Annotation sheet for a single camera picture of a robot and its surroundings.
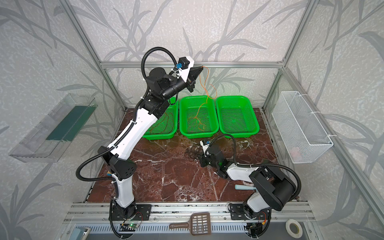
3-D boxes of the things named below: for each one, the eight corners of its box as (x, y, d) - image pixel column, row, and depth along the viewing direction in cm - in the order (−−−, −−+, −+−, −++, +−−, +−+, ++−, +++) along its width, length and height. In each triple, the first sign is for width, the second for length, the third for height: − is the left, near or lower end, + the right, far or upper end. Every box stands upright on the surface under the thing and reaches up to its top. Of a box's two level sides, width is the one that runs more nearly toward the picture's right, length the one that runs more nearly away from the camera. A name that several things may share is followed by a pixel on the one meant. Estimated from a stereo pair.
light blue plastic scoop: (235, 189, 83) (235, 188, 80) (234, 186, 84) (235, 184, 82) (254, 189, 83) (256, 188, 80) (254, 186, 84) (255, 184, 82)
